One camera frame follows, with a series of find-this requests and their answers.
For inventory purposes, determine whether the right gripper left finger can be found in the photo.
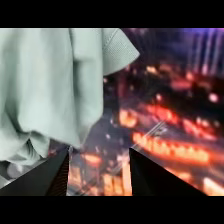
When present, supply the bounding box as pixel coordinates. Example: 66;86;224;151
0;145;71;197

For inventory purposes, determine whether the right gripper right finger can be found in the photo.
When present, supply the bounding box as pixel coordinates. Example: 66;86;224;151
128;147;208;197

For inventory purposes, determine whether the pale green T-shirt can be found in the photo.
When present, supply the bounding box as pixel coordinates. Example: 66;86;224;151
0;28;141;189

